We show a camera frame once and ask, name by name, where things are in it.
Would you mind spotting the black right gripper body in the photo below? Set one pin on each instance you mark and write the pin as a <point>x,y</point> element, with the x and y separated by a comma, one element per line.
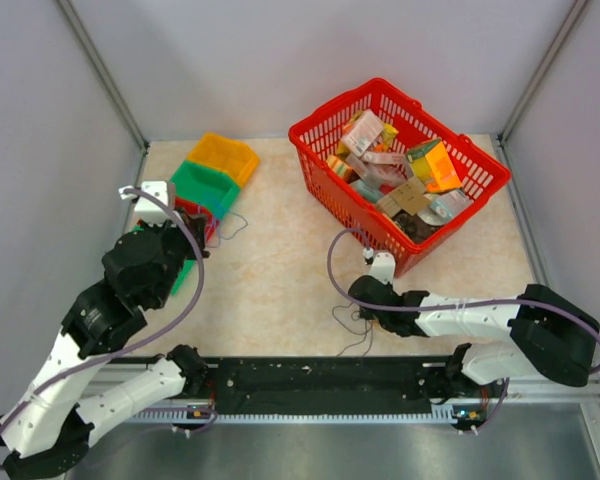
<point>371,315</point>

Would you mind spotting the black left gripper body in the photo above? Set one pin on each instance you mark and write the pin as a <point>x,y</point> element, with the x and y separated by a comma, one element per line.
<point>178,244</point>

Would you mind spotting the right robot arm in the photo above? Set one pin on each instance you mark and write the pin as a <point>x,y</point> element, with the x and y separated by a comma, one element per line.
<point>537,331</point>

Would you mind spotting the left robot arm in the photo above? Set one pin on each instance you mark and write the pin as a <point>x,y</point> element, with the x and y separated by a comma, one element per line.
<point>57,426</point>

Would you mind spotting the green plastic bin front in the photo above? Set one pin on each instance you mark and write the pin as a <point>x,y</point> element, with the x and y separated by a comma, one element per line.
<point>180,280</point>

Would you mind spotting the green plastic bin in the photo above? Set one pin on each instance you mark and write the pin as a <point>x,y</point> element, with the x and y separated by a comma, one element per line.
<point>180,280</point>
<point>205,186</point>

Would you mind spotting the red plastic bin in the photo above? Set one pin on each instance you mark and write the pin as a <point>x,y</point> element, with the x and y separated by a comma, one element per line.
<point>195,212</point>

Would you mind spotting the green plastic bin rear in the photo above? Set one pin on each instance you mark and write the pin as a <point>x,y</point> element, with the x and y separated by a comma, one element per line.
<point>205,186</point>

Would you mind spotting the brown cardboard box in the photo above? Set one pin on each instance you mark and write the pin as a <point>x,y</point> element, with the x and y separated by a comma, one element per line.
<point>408,197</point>

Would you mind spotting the yellow plastic bin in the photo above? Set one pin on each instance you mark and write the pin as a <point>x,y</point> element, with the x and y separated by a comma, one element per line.
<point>231,157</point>

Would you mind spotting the orange green carton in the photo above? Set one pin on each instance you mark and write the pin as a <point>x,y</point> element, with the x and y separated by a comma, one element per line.
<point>431,164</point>

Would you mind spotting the pink box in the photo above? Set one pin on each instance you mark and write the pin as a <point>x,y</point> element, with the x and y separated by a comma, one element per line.
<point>362,132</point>

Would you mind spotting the metal front plate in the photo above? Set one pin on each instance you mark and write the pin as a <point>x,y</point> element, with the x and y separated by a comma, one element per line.
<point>523,442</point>

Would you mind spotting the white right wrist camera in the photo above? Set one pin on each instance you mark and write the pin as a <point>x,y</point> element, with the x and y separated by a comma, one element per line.
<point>382,264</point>

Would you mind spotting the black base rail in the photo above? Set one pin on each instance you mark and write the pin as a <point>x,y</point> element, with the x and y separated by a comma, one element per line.
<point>328,385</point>

